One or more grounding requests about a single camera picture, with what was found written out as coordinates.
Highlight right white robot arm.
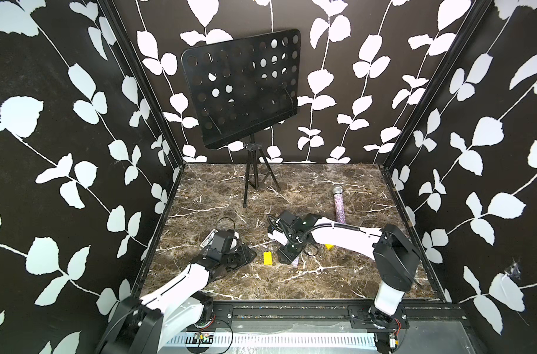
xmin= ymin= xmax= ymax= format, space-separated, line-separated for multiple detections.
xmin=266 ymin=211 xmax=421 ymax=317

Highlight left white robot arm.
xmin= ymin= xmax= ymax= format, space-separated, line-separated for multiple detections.
xmin=95 ymin=230 xmax=257 ymax=353

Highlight purple glitter microphone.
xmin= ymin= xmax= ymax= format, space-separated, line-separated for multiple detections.
xmin=333 ymin=185 xmax=346 ymax=224

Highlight black perforated music stand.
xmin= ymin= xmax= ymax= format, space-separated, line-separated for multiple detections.
xmin=181 ymin=29 xmax=302 ymax=190

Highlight white slotted cable duct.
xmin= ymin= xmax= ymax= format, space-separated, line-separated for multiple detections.
xmin=165 ymin=332 xmax=377 ymax=350

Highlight black front mounting rail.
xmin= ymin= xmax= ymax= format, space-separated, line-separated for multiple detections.
xmin=209 ymin=299 xmax=467 ymax=331

